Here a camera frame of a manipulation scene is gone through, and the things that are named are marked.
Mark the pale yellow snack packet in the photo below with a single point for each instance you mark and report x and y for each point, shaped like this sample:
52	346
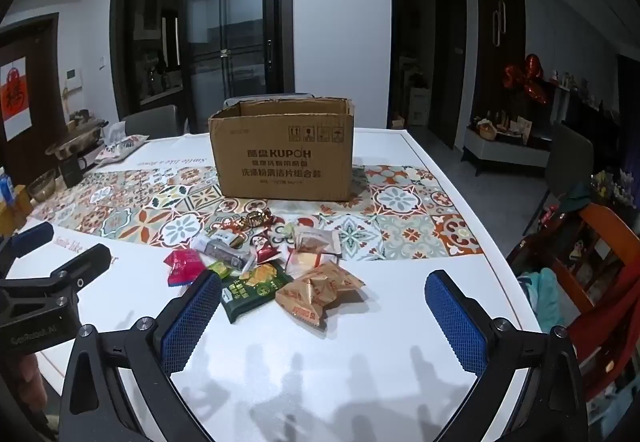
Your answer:
302	264

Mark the white and red door poster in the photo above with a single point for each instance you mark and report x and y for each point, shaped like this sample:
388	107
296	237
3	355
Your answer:
14	97

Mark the silver and white snack bar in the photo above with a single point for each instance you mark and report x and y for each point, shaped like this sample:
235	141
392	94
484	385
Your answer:
222	239

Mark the orange wooden chair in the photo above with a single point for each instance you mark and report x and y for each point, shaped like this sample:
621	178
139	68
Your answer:
605	282

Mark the glass sliding door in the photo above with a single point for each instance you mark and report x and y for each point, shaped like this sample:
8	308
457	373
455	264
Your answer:
225	22

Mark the teal cloth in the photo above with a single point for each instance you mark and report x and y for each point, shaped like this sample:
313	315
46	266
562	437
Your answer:
542	294

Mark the yellow box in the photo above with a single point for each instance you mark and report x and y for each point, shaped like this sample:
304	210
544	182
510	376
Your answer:
21	201

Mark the glass bowl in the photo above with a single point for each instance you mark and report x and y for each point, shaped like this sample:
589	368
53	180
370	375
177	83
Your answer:
42	187

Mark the grey dining chair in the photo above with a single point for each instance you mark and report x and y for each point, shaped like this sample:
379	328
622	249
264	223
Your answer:
150	122

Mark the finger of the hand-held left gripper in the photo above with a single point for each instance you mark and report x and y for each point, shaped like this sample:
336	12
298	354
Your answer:
32	236
87	262

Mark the red and white candy packet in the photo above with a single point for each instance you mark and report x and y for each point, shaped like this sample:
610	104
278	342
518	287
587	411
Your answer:
262	249

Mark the blue box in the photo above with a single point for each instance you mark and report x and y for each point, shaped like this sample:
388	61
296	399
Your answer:
5	189

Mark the person's left hand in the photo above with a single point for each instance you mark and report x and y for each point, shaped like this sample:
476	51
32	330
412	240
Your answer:
25	382

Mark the grey armchair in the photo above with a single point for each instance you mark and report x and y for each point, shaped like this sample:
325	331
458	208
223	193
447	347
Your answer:
567	172

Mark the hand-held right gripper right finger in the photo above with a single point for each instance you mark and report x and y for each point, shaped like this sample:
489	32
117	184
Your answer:
455	322

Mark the floral tissue pack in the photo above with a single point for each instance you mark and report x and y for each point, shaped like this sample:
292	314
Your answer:
120	149

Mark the black mug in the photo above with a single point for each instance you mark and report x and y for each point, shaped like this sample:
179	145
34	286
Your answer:
71	172

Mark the metal pot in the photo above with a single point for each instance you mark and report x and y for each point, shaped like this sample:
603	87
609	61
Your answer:
75	142

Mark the yellow-green small candy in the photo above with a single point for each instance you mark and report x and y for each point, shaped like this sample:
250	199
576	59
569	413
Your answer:
218	268

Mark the tan pastry packet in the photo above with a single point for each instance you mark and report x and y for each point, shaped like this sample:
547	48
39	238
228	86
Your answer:
302	307
337	284

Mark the white sideboard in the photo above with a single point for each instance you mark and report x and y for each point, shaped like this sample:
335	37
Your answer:
505	154

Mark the white tile-patterned tablecloth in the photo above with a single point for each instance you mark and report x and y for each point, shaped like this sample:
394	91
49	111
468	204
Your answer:
400	222

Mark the dark wooden door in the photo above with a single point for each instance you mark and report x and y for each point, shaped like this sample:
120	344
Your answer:
45	122

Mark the white and pink snack packet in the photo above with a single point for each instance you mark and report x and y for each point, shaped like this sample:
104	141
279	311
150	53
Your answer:
317	242

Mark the gold foil candy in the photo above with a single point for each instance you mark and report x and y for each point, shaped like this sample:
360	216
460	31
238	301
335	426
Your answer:
252	219

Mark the green cracker packet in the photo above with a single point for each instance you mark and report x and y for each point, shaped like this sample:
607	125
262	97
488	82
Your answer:
255	292

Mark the red snack packet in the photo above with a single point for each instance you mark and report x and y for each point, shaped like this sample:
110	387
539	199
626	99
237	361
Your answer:
182	267

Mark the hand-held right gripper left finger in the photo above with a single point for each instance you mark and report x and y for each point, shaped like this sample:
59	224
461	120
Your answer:
192	317

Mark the grey snack packet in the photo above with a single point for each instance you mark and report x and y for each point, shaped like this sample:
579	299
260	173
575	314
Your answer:
225	256

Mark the brown cardboard box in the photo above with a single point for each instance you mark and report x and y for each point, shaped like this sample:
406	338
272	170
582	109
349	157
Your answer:
280	162

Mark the red foil balloon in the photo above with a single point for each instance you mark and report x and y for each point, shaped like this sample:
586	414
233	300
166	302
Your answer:
525	77

